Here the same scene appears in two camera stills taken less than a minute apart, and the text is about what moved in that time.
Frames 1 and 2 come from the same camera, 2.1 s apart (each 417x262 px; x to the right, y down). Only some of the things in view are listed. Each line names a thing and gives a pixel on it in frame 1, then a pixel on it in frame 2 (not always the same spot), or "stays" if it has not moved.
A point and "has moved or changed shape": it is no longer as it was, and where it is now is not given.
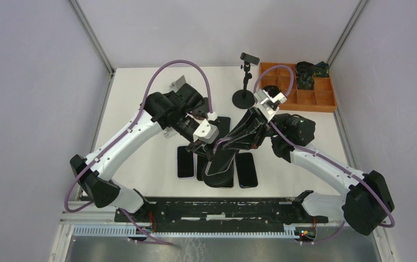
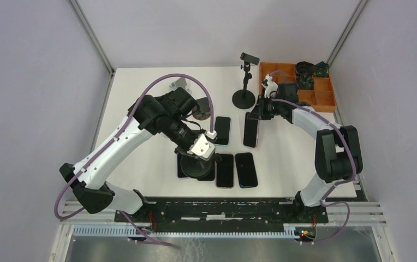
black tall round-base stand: [245, 99] stays
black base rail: [221, 215] stays
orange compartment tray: [321, 98] stays
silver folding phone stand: [176, 85] stays
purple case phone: [185, 163] stays
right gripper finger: [242, 142] to [255, 114]
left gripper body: [198, 145] to [182, 149]
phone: [246, 170] stays
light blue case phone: [224, 123] stays
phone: [220, 162] has moved or changed shape
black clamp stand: [219, 173] to [196, 167]
